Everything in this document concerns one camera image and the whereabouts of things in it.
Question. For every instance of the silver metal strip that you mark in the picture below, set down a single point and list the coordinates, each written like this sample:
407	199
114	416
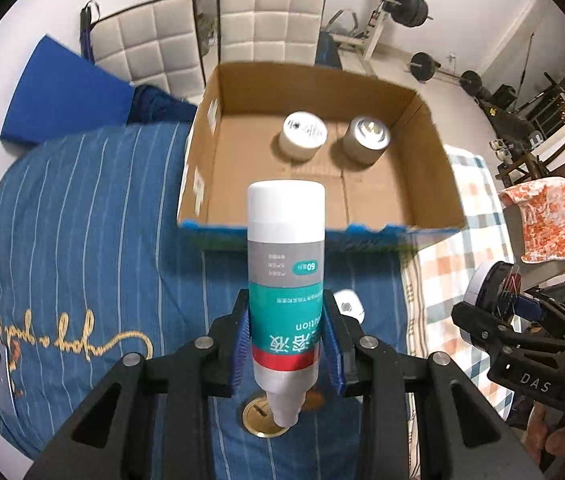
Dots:
0	375

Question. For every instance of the dark blue cloth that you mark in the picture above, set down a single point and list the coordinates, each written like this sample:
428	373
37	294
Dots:
162	105

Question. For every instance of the silver round jar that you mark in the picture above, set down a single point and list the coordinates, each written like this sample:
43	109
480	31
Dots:
366	137

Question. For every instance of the white bottle with teal label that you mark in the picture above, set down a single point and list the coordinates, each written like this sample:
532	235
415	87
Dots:
285	240

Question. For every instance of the checked bed sheet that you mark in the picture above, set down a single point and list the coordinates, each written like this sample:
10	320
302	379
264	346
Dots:
442	270

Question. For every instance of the barbell with black plates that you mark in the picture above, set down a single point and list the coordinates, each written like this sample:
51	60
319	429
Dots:
410	7
462	80

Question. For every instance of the gold round lid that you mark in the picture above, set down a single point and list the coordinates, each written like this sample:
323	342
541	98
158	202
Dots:
257	417

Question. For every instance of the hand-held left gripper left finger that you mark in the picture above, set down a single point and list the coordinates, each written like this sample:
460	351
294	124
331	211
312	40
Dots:
240	345

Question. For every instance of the dark gym equipment pile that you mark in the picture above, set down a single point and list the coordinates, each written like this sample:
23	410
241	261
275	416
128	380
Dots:
527	105

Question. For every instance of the cardboard box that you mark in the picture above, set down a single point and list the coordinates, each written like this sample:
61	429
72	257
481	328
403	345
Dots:
402	195

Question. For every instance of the white padded chair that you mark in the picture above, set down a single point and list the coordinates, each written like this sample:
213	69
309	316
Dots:
155	47
272	20

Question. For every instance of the small white cap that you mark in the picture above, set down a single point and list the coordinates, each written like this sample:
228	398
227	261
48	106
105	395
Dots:
350	305

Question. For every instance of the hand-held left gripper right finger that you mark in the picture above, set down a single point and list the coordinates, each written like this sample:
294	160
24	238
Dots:
334	347

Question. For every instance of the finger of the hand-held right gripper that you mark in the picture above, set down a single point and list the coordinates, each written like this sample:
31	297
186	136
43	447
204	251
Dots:
492	330
532	307

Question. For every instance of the round white and black tin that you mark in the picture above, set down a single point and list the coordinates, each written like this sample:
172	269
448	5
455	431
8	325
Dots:
485	287

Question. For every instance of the blue weight bench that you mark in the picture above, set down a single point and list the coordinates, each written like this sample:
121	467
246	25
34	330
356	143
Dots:
327	50

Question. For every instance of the blue striped blanket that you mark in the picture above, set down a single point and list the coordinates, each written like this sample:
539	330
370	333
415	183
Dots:
97	240

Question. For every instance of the white weight rack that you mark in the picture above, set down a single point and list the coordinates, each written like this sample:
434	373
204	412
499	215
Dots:
387	5

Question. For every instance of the white round jar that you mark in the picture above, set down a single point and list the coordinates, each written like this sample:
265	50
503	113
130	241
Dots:
301	132

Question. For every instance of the orange and white towel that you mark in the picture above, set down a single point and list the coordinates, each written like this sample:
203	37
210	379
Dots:
550	220

